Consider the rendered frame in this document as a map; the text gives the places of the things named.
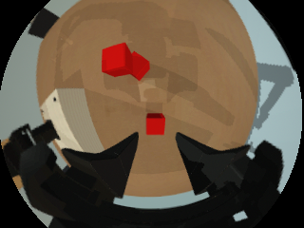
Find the red cube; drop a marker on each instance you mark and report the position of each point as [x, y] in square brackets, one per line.
[140, 65]
[155, 123]
[117, 60]

